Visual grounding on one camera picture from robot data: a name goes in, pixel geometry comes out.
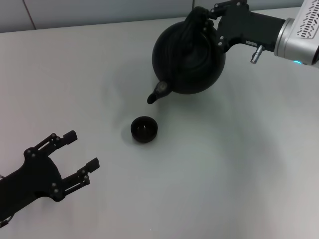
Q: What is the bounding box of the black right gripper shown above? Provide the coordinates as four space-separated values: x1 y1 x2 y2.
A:
202 0 286 54

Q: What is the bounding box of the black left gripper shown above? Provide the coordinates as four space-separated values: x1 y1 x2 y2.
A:
0 129 101 219

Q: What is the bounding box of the small black teacup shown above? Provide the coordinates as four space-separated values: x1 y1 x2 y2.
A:
130 116 160 144

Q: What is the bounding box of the black round teapot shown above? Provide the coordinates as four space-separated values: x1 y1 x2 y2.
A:
146 6 227 105

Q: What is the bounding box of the right gripper cable with plugs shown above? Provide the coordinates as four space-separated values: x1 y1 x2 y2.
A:
250 44 265 64

